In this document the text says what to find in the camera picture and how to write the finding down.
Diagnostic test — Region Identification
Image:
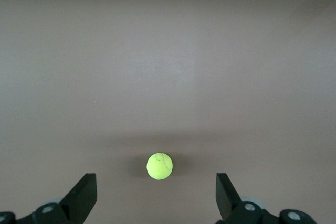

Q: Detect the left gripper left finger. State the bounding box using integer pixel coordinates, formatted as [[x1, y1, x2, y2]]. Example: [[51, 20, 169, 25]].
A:
[[0, 173, 98, 224]]

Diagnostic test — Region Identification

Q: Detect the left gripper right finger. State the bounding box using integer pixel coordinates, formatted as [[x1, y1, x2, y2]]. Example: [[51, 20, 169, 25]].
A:
[[215, 173, 316, 224]]

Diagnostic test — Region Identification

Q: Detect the yellow-green tennis ball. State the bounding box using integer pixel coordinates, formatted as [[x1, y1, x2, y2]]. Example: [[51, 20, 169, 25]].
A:
[[146, 152, 174, 180]]

